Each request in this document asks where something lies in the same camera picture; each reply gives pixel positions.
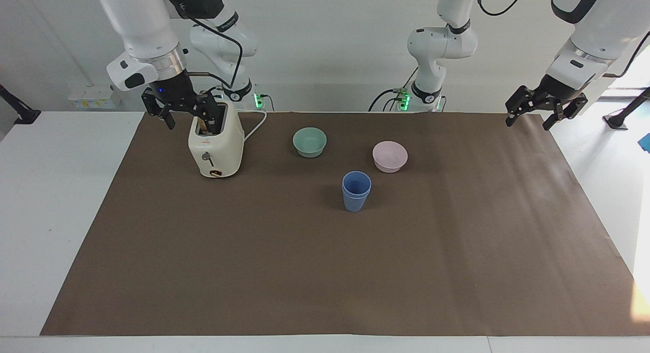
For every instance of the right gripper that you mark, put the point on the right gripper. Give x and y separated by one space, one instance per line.
175 91

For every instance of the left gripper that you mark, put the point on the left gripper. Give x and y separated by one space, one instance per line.
556 91

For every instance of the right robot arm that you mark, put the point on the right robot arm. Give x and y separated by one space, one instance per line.
142 28

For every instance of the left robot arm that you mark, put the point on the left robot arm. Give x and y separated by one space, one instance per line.
442 48

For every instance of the toast slice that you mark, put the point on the toast slice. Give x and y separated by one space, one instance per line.
204 127

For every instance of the cream toaster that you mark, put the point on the cream toaster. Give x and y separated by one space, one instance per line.
216 150

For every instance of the black stand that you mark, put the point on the black stand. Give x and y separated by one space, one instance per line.
627 111
20 111

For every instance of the blue object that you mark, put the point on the blue object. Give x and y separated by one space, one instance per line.
645 142

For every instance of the green bowl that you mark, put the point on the green bowl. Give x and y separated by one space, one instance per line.
309 143

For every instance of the pink bowl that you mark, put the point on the pink bowl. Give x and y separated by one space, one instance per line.
390 157

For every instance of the blue cup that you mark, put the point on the blue cup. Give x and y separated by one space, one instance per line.
356 184
355 203

